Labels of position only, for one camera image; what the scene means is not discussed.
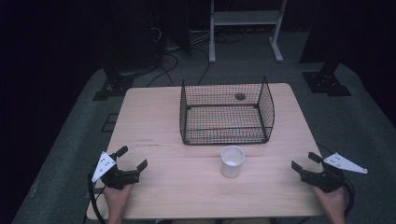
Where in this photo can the person's left hand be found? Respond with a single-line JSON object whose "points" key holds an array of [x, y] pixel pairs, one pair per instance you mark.
{"points": [[116, 197]]}

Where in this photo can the white metal stand frame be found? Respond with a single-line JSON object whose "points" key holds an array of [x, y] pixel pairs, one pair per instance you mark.
{"points": [[246, 17]]}

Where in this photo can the white cup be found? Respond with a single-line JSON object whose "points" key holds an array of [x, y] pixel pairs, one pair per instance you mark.
{"points": [[232, 169]]}

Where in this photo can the black stand base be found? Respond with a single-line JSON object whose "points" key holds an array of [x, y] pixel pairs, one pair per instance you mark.
{"points": [[115, 85], [327, 82]]}

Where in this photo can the dark round object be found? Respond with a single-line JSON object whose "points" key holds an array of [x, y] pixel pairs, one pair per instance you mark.
{"points": [[240, 96]]}

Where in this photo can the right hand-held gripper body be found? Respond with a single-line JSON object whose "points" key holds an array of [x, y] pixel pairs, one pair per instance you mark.
{"points": [[327, 181]]}

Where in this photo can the person's right hand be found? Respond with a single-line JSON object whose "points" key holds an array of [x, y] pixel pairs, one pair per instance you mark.
{"points": [[332, 202]]}

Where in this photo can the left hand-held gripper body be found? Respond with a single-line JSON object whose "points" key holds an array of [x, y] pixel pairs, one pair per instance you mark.
{"points": [[103, 166]]}

